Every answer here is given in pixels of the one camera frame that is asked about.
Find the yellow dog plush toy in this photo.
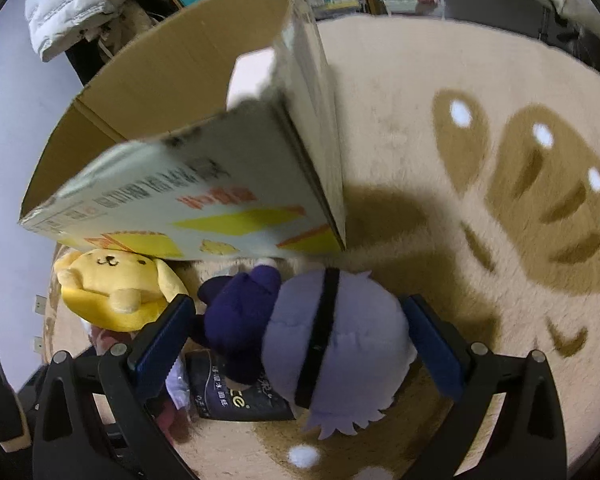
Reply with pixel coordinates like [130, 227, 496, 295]
[54, 247, 190, 333]

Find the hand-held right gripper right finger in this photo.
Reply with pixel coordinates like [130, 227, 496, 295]
[401, 294, 568, 480]

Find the black tissue packet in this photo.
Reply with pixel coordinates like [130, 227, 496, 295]
[184, 350, 297, 423]

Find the white puffer jacket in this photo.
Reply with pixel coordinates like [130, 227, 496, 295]
[24, 0, 147, 63]

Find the purple and lavender plush doll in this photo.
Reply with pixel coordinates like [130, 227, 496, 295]
[189, 259, 413, 442]

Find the printed cardboard box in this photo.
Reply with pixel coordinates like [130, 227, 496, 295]
[18, 0, 348, 262]

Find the pink plush toy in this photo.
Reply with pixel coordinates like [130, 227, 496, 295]
[91, 327, 201, 445]

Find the beige patterned fluffy rug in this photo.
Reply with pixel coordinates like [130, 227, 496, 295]
[41, 16, 600, 480]

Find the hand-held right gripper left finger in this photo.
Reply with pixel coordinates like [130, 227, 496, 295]
[32, 293, 207, 480]

